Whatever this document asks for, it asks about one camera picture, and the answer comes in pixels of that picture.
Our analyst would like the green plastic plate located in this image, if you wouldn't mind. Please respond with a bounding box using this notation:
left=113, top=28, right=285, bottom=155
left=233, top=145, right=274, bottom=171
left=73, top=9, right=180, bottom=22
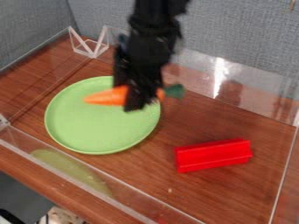
left=44, top=76, right=161, bottom=155

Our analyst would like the clear acrylic enclosure wall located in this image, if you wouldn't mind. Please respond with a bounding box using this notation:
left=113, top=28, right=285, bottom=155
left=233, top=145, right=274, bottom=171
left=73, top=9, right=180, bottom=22
left=0, top=32, right=299, bottom=224

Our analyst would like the red toy pepper block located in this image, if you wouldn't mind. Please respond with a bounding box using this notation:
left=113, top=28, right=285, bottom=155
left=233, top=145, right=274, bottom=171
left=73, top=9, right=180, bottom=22
left=173, top=138, right=252, bottom=172

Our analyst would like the orange toy carrot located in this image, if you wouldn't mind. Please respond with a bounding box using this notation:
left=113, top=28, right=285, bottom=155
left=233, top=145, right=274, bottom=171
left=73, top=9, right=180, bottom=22
left=82, top=84, right=185, bottom=106

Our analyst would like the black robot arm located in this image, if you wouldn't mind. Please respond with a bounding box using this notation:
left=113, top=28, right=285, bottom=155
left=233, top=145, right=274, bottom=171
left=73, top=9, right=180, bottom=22
left=113, top=0, right=190, bottom=112

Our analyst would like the clear acrylic corner bracket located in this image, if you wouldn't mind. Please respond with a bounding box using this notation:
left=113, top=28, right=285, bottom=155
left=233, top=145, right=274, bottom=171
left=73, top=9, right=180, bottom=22
left=68, top=25, right=109, bottom=59

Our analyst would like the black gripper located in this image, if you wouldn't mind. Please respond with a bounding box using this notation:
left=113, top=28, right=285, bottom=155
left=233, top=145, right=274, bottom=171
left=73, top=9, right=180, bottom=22
left=112, top=25, right=184, bottom=113

